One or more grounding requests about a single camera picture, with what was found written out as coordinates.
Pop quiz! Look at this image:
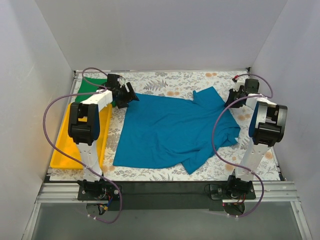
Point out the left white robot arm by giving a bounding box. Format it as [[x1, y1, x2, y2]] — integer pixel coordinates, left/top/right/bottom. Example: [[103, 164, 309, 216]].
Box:
[[68, 74, 139, 200]]

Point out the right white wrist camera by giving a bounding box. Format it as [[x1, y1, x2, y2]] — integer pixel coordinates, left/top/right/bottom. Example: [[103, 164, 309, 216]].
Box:
[[232, 75, 245, 92]]

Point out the folded green t shirt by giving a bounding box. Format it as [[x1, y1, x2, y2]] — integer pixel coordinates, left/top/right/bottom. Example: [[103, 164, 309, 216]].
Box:
[[74, 77, 107, 102]]

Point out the yellow plastic tray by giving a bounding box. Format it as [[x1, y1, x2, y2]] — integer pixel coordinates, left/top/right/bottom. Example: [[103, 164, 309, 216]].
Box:
[[50, 104, 113, 170]]

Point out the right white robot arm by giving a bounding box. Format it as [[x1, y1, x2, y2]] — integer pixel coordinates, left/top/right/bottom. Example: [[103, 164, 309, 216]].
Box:
[[224, 75, 288, 199]]

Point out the floral table mat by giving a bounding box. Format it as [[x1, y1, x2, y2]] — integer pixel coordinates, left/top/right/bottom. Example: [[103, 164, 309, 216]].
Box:
[[49, 70, 281, 182]]

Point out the blue t shirt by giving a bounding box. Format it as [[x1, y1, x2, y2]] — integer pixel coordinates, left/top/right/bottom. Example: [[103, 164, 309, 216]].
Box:
[[113, 87, 241, 174]]

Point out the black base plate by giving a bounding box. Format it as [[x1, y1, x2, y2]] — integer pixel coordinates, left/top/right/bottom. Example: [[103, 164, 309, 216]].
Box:
[[77, 181, 256, 211]]

